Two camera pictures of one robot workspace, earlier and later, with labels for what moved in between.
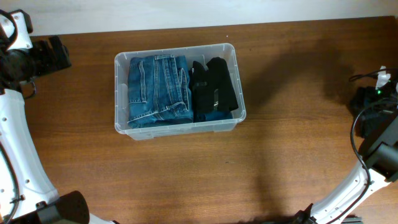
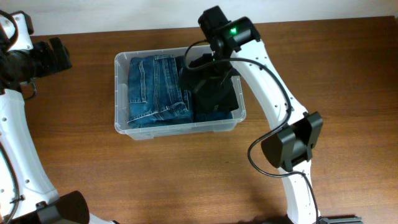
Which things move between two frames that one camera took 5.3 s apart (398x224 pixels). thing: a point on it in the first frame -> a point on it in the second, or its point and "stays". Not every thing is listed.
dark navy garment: x=357 y=104 -> x=211 y=84
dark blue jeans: x=159 y=91 stays
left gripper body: x=50 y=51 stays
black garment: x=204 y=80 stays
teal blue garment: x=217 y=115 stays
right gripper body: x=382 y=96 -> x=216 y=56
